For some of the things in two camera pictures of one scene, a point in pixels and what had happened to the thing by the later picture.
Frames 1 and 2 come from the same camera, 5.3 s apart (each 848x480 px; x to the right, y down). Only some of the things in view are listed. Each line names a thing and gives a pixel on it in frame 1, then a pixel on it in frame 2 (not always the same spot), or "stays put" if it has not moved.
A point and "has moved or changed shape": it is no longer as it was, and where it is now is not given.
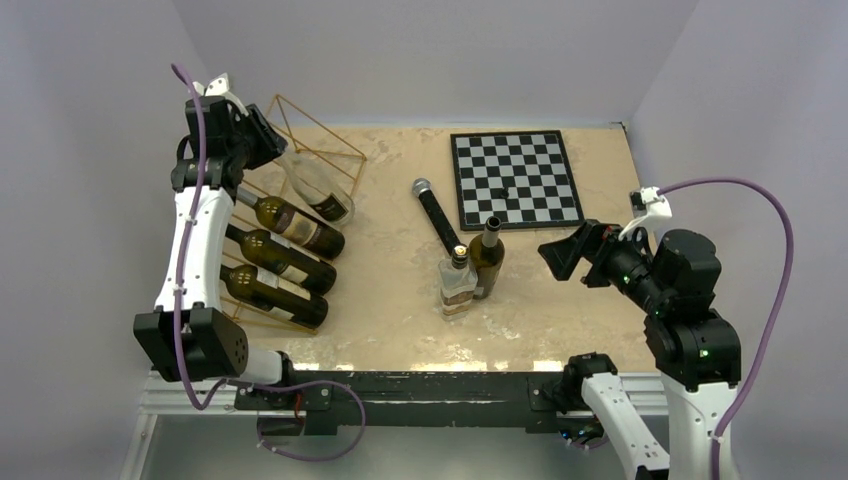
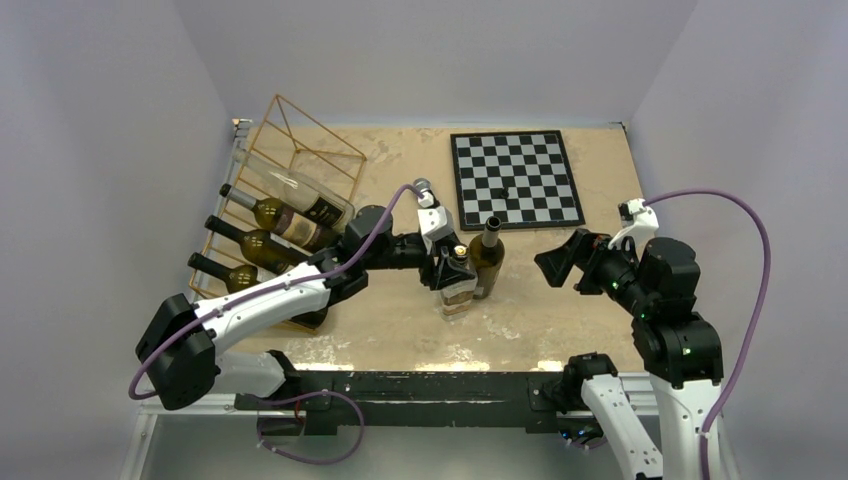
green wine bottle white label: [274, 294] stays put
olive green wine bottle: [295, 227] stays put
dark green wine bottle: [281, 256] stays put
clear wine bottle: [316, 197] has moved or changed shape
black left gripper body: [237, 143] → [427, 268]
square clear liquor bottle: [458, 283] stays put
